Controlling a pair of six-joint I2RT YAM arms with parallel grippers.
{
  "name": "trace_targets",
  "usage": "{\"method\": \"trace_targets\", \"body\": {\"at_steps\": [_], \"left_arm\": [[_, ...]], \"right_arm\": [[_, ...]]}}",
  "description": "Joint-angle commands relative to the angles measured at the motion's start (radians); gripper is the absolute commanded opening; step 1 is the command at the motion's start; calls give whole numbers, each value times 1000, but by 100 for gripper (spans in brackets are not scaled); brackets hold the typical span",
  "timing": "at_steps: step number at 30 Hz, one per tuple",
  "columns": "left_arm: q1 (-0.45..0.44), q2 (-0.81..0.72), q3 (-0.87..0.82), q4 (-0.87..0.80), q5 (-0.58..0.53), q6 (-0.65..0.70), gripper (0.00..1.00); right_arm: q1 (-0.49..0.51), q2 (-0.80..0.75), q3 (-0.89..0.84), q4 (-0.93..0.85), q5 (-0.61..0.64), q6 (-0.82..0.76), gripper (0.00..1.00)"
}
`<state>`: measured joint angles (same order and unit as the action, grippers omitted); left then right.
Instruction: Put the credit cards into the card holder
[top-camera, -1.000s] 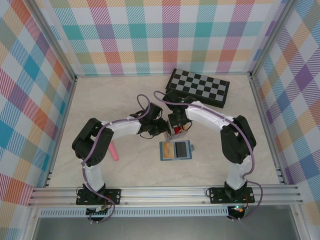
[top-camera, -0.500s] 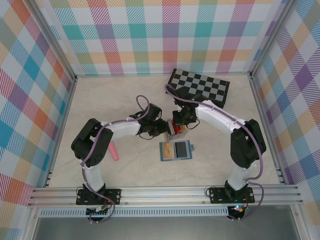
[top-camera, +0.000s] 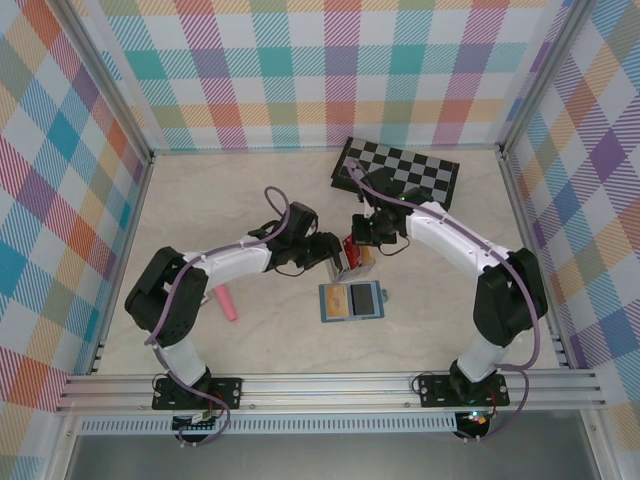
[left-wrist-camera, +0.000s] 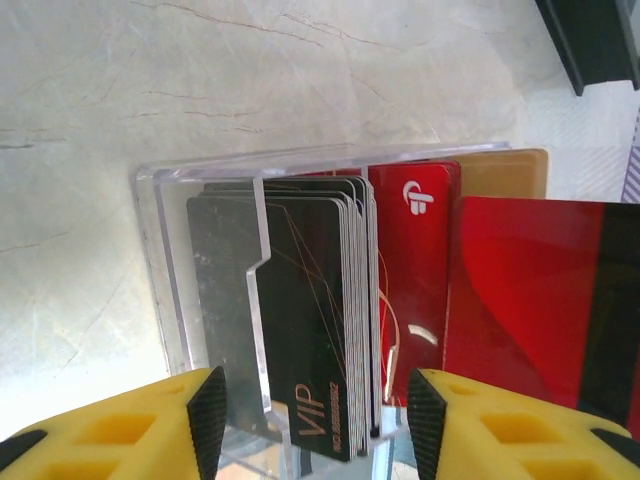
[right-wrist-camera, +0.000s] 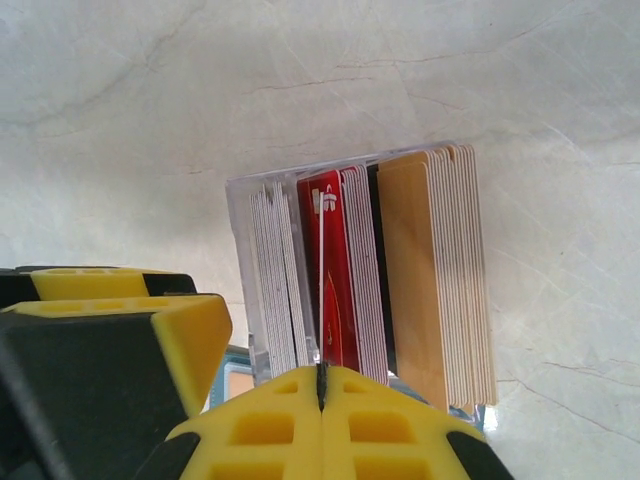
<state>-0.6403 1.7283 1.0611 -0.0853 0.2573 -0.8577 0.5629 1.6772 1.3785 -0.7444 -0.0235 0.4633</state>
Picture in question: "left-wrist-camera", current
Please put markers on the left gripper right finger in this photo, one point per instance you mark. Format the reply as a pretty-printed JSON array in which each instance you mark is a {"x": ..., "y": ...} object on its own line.
[{"x": 500, "y": 440}]

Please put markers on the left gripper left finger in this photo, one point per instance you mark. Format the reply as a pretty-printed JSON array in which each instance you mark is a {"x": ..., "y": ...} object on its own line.
[{"x": 100, "y": 440}]

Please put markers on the red credit card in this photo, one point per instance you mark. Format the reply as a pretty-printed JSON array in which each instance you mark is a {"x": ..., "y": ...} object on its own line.
[{"x": 525, "y": 300}]

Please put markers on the clear acrylic card stand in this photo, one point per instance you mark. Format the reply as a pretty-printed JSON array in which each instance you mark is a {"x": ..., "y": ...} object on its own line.
[{"x": 160, "y": 280}]

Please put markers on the stack of red cards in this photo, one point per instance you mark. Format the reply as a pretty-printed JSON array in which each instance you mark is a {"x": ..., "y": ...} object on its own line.
[{"x": 415, "y": 275}]

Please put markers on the stack of black cards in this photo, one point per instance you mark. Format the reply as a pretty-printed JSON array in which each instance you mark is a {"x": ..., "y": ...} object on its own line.
[{"x": 300, "y": 300}]

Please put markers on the stack of gold cards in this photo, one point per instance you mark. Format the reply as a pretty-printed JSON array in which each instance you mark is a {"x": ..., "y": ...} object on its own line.
[{"x": 500, "y": 175}]

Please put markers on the black folding chessboard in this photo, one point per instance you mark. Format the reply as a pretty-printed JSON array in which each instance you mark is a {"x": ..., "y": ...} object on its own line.
[{"x": 590, "y": 40}]

